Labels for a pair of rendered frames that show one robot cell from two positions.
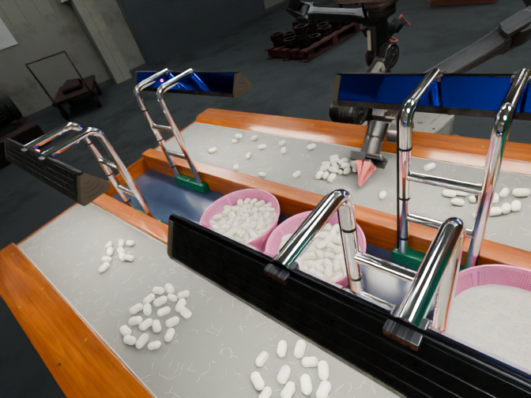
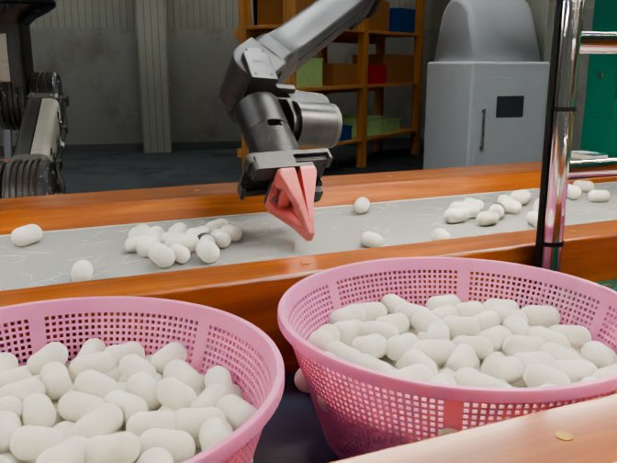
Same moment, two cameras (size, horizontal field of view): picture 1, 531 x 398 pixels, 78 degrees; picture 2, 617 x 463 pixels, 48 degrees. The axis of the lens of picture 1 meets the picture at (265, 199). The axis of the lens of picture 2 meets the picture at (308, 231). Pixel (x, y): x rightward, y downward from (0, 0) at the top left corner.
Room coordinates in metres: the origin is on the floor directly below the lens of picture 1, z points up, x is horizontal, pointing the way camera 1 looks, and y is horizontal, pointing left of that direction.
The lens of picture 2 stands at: (0.56, 0.40, 0.94)
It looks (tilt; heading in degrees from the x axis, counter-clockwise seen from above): 14 degrees down; 287
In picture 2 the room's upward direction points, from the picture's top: straight up
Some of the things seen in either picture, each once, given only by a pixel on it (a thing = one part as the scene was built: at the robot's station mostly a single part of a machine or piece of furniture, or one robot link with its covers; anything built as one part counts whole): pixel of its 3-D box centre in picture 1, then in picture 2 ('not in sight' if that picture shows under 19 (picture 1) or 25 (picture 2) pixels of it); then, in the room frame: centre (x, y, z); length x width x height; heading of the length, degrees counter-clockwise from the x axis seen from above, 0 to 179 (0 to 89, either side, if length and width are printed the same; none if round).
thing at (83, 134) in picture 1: (100, 192); not in sight; (1.00, 0.52, 0.90); 0.20 x 0.19 x 0.45; 40
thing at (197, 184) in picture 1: (186, 131); not in sight; (1.26, 0.22, 0.90); 0.20 x 0.19 x 0.45; 40
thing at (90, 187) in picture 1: (43, 162); not in sight; (0.94, 0.58, 1.08); 0.62 x 0.08 x 0.07; 40
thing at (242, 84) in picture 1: (183, 80); not in sight; (1.30, 0.15, 1.08); 0.62 x 0.08 x 0.07; 40
